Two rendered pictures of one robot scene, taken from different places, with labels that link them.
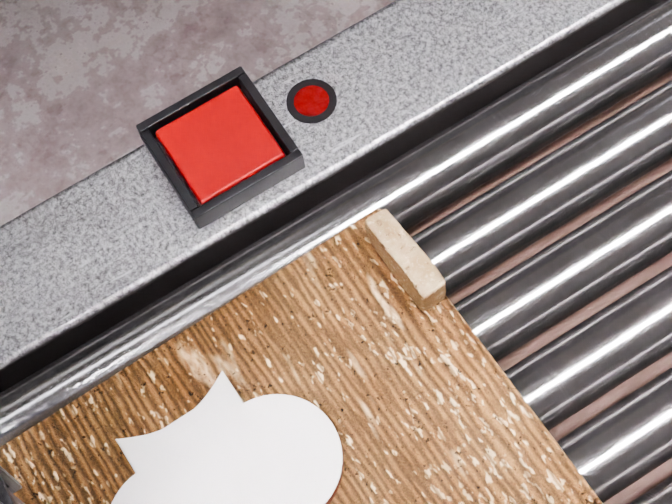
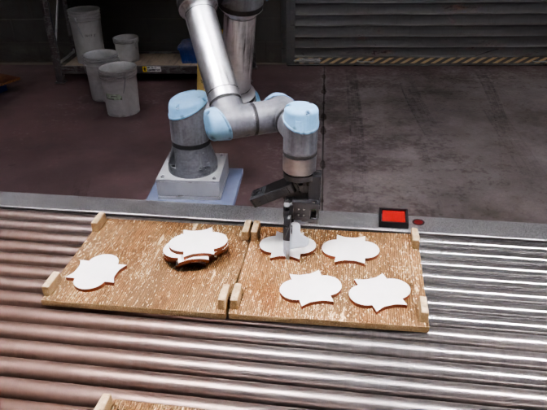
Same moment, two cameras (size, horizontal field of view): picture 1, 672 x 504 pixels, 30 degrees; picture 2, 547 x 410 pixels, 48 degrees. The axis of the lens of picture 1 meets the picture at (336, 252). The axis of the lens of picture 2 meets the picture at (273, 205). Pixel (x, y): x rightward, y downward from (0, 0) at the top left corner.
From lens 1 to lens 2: 107 cm
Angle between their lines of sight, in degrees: 42
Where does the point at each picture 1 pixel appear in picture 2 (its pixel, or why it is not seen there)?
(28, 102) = not seen: hidden behind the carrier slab
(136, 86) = not seen: hidden behind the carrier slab
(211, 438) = (354, 242)
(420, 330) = (409, 250)
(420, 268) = (416, 236)
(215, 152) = (391, 216)
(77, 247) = (352, 219)
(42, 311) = (338, 223)
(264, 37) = not seen: hidden behind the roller
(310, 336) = (386, 242)
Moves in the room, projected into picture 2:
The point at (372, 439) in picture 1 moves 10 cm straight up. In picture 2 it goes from (385, 258) to (388, 221)
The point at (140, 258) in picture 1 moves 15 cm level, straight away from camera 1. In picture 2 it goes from (363, 225) to (366, 198)
